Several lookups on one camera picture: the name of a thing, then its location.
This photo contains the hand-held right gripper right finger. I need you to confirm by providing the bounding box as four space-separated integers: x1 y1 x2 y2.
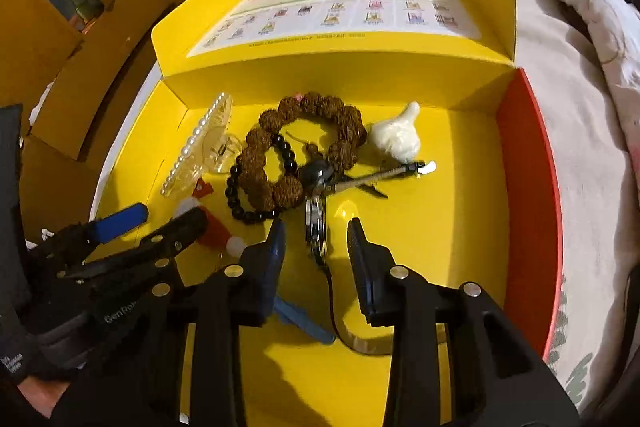
346 217 582 427

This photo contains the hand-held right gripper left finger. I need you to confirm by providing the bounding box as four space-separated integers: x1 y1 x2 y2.
75 218 288 427

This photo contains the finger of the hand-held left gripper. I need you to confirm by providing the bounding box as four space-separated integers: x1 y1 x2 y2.
42 203 149 268
65 207 210 283

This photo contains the red white santa hat clip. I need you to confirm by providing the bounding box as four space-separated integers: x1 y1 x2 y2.
175 179 247 257

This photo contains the yellow cardboard box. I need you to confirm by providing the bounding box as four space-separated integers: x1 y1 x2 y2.
90 0 563 427

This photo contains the white garlic-shaped ornament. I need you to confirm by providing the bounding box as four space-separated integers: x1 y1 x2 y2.
367 101 422 158

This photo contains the brown seed bead bracelet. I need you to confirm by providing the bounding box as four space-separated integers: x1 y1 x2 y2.
236 92 368 210

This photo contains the person's left hand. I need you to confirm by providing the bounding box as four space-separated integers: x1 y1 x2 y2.
0 302 88 423

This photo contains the clear pearl hair claw clip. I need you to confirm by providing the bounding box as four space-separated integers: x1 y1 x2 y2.
160 92 243 198

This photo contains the silver metal pick tool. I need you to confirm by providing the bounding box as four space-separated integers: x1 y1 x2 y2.
320 159 438 200

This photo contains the wooden wardrobe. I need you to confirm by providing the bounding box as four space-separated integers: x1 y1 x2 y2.
0 0 251 248

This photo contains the black cord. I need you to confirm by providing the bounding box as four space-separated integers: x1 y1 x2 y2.
320 257 396 355

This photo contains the black bead bracelet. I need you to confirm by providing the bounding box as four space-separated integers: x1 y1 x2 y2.
225 134 299 224

